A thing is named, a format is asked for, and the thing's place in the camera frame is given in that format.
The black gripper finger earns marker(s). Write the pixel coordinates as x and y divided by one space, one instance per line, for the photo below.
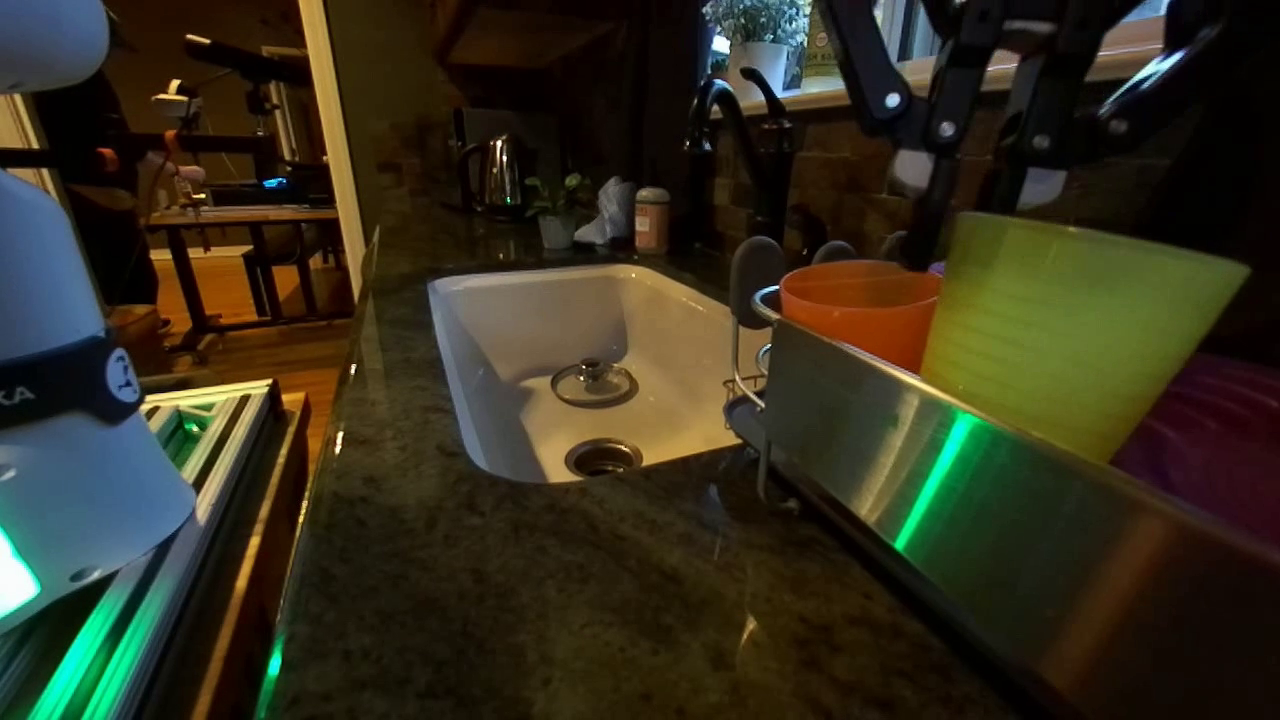
1040 135
962 122

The green plastic cup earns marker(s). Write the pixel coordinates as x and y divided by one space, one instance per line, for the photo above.
1067 335

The Franka robot arm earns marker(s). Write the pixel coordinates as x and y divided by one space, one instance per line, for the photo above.
64 483

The orange plastic cup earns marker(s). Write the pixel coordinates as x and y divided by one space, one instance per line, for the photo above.
861 308

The metal dish drying rack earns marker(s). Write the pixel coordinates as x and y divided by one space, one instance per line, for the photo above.
1013 535

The dark metal faucet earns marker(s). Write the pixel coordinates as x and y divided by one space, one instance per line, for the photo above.
775 162

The windowsill plant in white pot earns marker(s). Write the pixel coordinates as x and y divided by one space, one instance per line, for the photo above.
758 42

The red lidded canister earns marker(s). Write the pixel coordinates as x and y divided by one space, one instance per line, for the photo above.
649 222

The purple plastic bowl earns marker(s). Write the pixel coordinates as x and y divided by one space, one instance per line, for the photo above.
1205 447

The striped dish cloth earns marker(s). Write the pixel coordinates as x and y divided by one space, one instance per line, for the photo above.
611 213

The leafy plant in white pot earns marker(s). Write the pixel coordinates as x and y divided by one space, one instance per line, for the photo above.
558 222

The metal sink stopper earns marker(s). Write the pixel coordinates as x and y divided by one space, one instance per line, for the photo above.
592 382

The metal kettle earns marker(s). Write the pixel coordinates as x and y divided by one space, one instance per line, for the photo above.
497 175

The white ceramic sink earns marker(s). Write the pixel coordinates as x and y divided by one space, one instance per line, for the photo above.
534 335

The wooden table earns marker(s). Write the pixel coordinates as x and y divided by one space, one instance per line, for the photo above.
245 222

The person in dark clothes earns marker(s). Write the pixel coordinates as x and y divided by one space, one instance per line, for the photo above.
112 187

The green lit robot platform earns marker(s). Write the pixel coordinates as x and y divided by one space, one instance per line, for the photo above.
160 572

